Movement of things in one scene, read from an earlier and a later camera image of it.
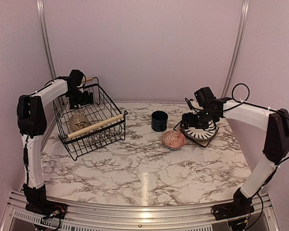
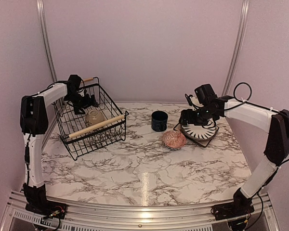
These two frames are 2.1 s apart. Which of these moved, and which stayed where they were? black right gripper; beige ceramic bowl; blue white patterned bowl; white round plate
Moved: beige ceramic bowl
Stayed: blue white patterned bowl; black right gripper; white round plate
